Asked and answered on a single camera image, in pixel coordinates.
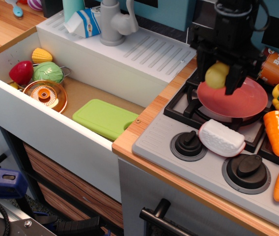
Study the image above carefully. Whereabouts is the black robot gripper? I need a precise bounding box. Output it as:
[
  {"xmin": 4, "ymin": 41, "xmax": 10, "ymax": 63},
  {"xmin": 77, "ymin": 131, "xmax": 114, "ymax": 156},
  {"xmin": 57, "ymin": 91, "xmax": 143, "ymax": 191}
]
[{"xmin": 191, "ymin": 0, "xmax": 266, "ymax": 95}]

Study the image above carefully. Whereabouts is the yellow toy potato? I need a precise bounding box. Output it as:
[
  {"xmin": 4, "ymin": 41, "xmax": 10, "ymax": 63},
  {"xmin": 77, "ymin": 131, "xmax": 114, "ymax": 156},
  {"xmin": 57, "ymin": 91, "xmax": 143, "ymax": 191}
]
[{"xmin": 205, "ymin": 61, "xmax": 230, "ymax": 89}]

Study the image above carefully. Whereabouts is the pink plastic plate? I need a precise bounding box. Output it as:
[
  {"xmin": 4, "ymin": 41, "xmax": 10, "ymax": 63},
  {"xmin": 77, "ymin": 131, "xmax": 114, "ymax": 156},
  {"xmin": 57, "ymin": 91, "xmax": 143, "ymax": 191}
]
[{"xmin": 197, "ymin": 78, "xmax": 268, "ymax": 118}]

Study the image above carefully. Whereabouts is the black stove grate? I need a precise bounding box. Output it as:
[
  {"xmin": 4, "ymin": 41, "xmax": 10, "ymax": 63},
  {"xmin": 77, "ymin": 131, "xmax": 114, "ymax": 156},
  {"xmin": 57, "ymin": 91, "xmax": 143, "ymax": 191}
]
[{"xmin": 164, "ymin": 72, "xmax": 279, "ymax": 165}]

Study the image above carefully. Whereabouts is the orange toy bean can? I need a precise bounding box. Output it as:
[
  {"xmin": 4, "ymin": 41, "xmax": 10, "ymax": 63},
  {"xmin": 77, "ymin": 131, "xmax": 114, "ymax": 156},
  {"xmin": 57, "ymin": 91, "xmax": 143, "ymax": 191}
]
[{"xmin": 260, "ymin": 48, "xmax": 279, "ymax": 86}]

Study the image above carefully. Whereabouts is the white toy bread slice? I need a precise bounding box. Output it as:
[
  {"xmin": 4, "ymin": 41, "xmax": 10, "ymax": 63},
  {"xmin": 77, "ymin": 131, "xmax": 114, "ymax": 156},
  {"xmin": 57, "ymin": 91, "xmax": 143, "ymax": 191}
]
[{"xmin": 198, "ymin": 119, "xmax": 246, "ymax": 157}]

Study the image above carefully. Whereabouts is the orange toy carrot upper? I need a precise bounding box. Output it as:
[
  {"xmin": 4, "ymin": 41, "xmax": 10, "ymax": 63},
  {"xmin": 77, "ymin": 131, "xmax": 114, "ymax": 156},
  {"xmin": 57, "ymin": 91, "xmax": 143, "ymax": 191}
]
[{"xmin": 263, "ymin": 111, "xmax": 279, "ymax": 157}]

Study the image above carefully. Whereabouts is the black left stove knob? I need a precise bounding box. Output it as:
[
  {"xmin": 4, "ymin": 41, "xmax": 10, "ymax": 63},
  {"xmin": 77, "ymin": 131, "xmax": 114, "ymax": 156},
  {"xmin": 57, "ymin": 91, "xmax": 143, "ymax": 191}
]
[{"xmin": 170, "ymin": 131, "xmax": 207, "ymax": 162}]

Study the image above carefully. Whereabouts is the black stove knob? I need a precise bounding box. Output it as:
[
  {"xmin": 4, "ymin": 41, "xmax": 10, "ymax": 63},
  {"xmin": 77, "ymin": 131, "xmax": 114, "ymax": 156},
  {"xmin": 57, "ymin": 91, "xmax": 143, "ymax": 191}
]
[
  {"xmin": 170, "ymin": 131, "xmax": 207, "ymax": 162},
  {"xmin": 222, "ymin": 154, "xmax": 271, "ymax": 195}
]

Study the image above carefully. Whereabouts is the black middle stove knob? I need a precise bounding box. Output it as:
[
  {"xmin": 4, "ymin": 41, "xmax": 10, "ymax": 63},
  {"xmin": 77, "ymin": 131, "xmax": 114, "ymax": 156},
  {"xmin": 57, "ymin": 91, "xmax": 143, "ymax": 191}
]
[{"xmin": 222, "ymin": 154, "xmax": 271, "ymax": 195}]

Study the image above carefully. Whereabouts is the grey toy stove top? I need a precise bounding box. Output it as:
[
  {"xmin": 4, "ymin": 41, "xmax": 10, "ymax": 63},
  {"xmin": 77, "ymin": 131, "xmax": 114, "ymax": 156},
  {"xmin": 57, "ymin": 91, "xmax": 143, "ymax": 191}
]
[{"xmin": 132, "ymin": 71, "xmax": 279, "ymax": 234}]

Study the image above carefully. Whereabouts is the grey toy faucet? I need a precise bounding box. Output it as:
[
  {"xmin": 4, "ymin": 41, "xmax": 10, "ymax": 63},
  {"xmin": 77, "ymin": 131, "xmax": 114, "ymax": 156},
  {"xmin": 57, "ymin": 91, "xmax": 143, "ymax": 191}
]
[{"xmin": 100, "ymin": 0, "xmax": 139, "ymax": 46}]

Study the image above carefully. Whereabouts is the green plastic cutting board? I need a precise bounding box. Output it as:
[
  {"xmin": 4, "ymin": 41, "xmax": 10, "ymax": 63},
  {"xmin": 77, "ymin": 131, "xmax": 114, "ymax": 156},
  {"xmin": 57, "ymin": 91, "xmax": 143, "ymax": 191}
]
[{"xmin": 72, "ymin": 99, "xmax": 138, "ymax": 141}]

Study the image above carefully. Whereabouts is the toy milk carton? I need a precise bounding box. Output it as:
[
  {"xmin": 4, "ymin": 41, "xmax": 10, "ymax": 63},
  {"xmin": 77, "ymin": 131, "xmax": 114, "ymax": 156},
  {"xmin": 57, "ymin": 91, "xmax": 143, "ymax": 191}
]
[{"xmin": 64, "ymin": 7, "xmax": 101, "ymax": 38}]

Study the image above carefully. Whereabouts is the white toy sink basin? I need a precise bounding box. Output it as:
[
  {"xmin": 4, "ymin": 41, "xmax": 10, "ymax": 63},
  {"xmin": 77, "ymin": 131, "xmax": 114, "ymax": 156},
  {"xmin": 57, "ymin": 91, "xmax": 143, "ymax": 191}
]
[{"xmin": 0, "ymin": 13, "xmax": 196, "ymax": 201}]

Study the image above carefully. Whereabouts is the teal plastic cup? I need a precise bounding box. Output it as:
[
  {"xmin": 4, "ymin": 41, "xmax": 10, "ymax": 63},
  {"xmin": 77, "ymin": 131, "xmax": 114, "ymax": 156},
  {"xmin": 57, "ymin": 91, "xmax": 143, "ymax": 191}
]
[{"xmin": 62, "ymin": 0, "xmax": 85, "ymax": 23}]

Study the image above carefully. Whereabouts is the orange transparent pot lid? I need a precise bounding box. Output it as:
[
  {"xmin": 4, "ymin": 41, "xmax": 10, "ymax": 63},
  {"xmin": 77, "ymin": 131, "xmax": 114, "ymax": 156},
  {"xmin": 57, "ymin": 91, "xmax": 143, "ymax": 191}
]
[{"xmin": 23, "ymin": 80, "xmax": 68, "ymax": 113}]

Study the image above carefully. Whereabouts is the green toy cabbage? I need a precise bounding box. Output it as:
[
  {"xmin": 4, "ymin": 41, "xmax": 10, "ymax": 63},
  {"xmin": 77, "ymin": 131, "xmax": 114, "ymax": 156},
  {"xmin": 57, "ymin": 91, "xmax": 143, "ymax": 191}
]
[{"xmin": 32, "ymin": 61, "xmax": 64, "ymax": 83}]

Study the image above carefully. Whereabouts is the yellow toy corn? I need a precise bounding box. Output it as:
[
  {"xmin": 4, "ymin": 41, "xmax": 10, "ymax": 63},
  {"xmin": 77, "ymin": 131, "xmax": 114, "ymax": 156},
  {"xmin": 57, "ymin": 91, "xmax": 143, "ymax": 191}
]
[{"xmin": 31, "ymin": 48, "xmax": 53, "ymax": 63}]

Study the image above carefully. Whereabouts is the striped pink toy ball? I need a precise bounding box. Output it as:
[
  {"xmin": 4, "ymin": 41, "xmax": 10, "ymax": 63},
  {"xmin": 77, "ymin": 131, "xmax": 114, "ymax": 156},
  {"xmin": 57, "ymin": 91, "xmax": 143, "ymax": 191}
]
[{"xmin": 27, "ymin": 0, "xmax": 43, "ymax": 11}]

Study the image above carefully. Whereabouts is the red toy pepper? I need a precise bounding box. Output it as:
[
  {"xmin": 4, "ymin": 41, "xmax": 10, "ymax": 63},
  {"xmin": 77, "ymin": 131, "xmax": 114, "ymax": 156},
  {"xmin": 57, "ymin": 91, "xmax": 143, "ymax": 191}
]
[{"xmin": 9, "ymin": 60, "xmax": 34, "ymax": 85}]

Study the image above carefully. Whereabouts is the light blue toy spoon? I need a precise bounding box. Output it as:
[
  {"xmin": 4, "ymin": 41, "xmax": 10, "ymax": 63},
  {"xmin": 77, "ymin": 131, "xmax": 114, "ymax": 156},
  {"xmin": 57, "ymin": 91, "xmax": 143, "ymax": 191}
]
[{"xmin": 5, "ymin": 0, "xmax": 23, "ymax": 17}]

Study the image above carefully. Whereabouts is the black oven door handle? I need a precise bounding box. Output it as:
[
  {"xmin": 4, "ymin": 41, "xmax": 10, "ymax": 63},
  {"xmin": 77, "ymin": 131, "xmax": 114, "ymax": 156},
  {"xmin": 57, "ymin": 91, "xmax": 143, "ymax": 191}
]
[{"xmin": 139, "ymin": 199, "xmax": 195, "ymax": 236}]

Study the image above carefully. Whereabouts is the blue clamp handle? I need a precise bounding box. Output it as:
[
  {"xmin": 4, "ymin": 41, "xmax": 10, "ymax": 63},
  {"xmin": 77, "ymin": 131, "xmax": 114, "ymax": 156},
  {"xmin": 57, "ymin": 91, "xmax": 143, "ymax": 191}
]
[{"xmin": 0, "ymin": 168, "xmax": 28, "ymax": 199}]

